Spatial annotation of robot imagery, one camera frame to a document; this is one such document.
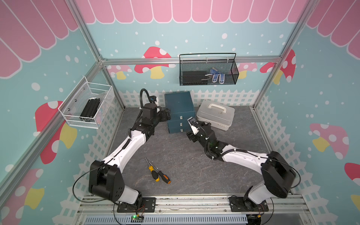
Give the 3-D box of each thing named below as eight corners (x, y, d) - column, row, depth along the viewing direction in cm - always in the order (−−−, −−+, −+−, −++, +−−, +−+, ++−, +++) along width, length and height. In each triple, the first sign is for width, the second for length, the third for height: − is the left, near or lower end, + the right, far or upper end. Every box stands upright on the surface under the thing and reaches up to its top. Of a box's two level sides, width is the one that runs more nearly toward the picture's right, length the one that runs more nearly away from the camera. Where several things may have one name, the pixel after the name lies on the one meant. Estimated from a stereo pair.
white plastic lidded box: (194, 124, 112) (195, 113, 102) (200, 109, 122) (201, 98, 112) (227, 134, 106) (232, 123, 95) (231, 118, 116) (236, 106, 106)
